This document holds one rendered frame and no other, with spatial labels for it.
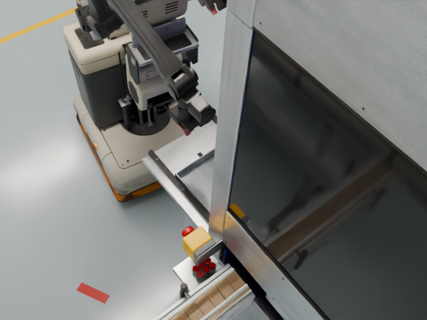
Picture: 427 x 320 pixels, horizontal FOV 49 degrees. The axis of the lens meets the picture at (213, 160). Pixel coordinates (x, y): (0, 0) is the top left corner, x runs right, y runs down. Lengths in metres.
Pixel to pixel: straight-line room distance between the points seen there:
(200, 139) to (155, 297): 0.95
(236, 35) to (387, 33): 0.30
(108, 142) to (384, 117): 2.01
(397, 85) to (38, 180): 2.41
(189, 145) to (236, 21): 1.00
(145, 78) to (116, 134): 0.60
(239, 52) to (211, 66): 2.44
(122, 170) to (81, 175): 0.42
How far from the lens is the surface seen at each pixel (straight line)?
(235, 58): 0.83
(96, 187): 2.71
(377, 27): 0.59
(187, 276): 1.50
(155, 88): 2.04
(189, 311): 1.42
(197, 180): 1.65
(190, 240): 1.38
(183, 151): 1.72
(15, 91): 3.28
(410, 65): 0.58
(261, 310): 1.49
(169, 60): 1.29
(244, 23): 0.77
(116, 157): 2.46
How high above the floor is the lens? 2.29
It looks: 56 degrees down
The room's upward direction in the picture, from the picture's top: 5 degrees clockwise
